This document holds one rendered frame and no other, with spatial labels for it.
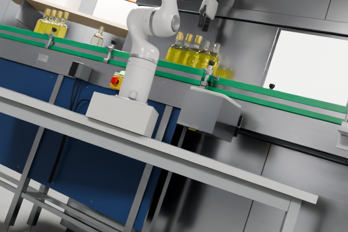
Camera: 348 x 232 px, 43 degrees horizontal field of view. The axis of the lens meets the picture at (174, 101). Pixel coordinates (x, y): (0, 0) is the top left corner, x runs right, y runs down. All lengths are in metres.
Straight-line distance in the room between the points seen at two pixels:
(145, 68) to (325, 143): 0.80
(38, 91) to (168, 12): 1.12
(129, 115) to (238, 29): 0.94
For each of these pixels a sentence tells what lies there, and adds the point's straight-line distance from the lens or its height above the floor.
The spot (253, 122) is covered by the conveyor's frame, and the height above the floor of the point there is 0.96.
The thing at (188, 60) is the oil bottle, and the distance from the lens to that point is 2.25.
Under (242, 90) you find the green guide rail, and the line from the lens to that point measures 2.07.
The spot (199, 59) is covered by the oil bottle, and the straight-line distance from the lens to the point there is 2.22.
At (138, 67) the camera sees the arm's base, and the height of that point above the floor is 1.00.
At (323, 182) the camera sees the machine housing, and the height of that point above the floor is 0.81.
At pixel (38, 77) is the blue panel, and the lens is 2.68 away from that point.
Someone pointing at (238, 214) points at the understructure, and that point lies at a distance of 2.19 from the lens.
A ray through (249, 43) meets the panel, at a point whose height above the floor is 1.38.
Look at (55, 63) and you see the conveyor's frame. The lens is 2.59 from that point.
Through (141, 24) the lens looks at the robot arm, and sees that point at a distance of 1.84.
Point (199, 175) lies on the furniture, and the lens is 1.71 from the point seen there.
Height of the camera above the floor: 0.75
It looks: 6 degrees up
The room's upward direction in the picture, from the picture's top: 19 degrees clockwise
